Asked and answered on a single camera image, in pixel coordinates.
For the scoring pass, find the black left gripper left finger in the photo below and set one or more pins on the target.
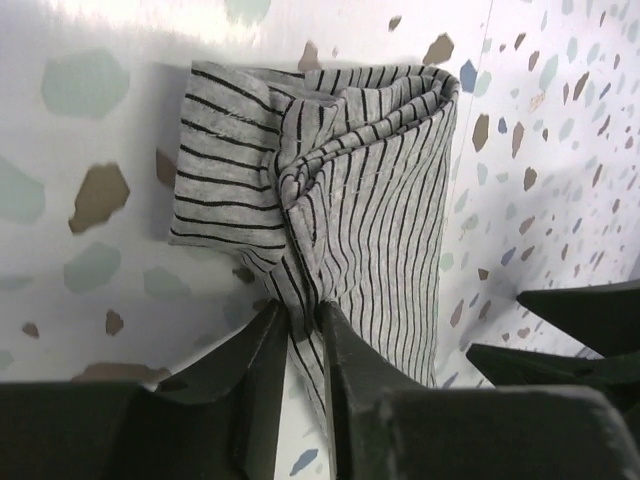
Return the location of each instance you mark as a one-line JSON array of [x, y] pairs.
[[216, 419]]

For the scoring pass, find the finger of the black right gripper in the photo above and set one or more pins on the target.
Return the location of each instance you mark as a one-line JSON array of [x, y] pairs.
[[616, 377], [605, 318]]

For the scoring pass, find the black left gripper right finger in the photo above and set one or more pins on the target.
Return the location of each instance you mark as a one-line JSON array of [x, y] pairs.
[[384, 425]]

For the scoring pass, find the grey striped underwear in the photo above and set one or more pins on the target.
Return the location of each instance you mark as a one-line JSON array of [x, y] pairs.
[[329, 186]]

